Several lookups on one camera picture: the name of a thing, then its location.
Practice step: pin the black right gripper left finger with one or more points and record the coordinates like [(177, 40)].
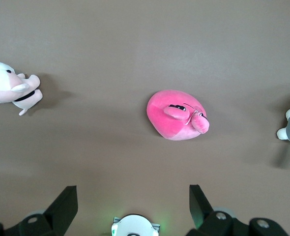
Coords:
[(59, 214)]

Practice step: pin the pink white dog plush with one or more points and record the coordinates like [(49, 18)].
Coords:
[(24, 98)]

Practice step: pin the pink round plush toy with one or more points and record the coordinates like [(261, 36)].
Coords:
[(164, 115)]

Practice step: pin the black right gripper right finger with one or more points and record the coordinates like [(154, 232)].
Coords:
[(204, 216)]

